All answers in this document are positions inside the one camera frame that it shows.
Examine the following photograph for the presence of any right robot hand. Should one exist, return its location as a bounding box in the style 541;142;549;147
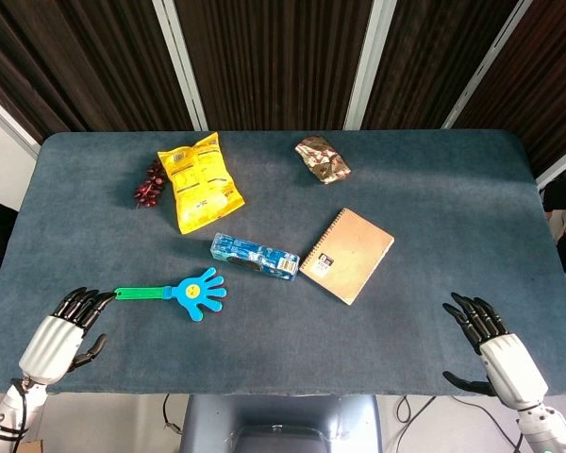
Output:
441;292;550;411

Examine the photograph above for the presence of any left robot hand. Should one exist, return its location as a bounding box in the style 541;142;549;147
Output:
18;287;117;385

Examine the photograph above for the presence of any hand-shaped plastic clapper toy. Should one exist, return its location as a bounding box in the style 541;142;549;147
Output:
113;266;228;325

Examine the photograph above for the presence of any cardboard box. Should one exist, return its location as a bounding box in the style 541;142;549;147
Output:
8;438;45;453

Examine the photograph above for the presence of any dark red grape bunch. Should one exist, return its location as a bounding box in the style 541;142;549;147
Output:
132;158;169;210

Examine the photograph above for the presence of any brown spiral notebook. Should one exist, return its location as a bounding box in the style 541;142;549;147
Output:
299;208;396;307

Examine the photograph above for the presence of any yellow snack bag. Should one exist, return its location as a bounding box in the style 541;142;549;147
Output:
157;131;246;236

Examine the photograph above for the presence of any blue cookie package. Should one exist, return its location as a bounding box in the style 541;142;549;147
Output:
209;231;301;283

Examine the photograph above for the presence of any crumpled camouflage wrapper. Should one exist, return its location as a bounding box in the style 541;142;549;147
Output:
293;135;353;185

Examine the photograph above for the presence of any black floor cable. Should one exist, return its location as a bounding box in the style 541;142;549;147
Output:
394;394;524;453
161;394;184;436

